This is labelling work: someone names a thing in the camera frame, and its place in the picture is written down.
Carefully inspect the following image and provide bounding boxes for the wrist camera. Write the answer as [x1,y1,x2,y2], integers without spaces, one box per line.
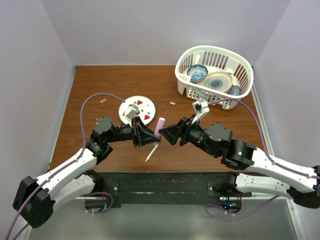
[124,104,140,121]
[191,100,210,125]

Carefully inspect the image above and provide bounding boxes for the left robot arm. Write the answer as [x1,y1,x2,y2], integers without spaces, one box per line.
[12,116,161,228]

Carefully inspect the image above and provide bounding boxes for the pink highlighter pen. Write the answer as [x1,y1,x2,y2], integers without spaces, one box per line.
[154,117,166,137]

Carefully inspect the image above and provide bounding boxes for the black mounting base plate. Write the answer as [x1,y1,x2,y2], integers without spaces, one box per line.
[89,170,252,208]

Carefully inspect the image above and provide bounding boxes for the watermelon pattern plate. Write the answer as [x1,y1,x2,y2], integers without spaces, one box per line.
[118,95,156,125]

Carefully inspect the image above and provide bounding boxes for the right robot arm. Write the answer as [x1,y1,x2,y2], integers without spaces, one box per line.
[159,117,320,209]

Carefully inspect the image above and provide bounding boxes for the blue patterned bowl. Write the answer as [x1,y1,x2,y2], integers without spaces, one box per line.
[187,64,208,84]

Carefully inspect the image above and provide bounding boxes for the white plastic dish basket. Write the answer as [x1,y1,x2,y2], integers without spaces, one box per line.
[174,45,254,110]

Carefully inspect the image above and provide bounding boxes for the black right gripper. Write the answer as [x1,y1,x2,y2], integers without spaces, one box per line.
[158,113,219,158]

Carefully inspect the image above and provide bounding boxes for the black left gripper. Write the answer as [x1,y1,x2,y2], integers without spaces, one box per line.
[105,115,161,148]

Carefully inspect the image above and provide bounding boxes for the white peach-tipped pen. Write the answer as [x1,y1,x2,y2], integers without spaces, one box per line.
[145,144,159,163]

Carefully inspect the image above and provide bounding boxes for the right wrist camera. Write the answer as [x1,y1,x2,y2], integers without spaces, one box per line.
[191,100,210,125]

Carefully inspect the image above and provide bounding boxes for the grey blue cup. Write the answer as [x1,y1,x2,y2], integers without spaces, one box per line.
[228,85,242,96]

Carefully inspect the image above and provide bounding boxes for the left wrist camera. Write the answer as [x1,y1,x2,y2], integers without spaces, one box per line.
[124,104,140,121]

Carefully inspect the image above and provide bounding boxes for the beige ceramic plate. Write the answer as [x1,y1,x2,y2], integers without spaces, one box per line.
[203,71,237,93]

